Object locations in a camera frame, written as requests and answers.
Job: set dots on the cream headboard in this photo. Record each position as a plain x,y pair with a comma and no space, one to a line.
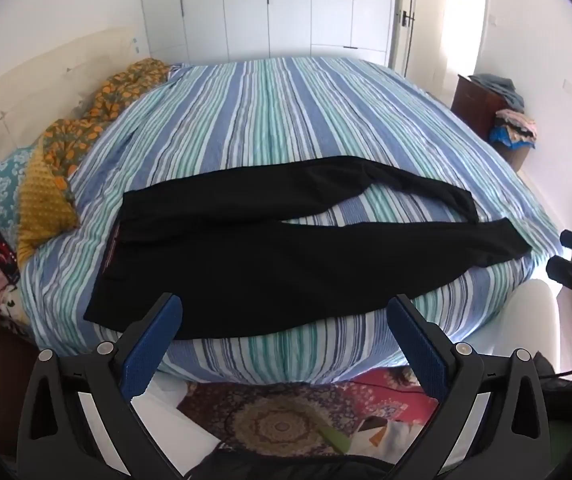
41,85

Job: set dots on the blue folded clothes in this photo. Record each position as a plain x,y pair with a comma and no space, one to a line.
498,87

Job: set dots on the yellow dotted cloth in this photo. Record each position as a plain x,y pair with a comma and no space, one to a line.
46,205

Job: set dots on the orange floral blanket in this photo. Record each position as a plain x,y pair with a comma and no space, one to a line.
116,90

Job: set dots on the red floral cloth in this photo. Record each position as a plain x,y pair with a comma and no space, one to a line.
381,390

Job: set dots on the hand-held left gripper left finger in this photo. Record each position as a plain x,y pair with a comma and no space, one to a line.
153,345

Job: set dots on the brown wooden dresser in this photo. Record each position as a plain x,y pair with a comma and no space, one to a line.
471,105

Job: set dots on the black pants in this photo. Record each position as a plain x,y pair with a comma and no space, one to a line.
266,270

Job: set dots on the green strip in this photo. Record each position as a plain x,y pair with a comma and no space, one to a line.
335,441

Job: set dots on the patterned rug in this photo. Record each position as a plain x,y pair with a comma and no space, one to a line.
276,425

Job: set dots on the white wardrobe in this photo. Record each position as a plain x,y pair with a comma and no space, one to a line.
246,5

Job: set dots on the multicoloured clothes pile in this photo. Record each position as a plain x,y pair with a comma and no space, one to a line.
516,127

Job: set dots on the striped bed sheet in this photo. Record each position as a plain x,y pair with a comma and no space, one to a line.
291,110

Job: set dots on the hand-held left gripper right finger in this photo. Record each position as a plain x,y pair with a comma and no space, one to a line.
416,345

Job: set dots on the black and red pouch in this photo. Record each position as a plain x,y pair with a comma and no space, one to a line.
3,255

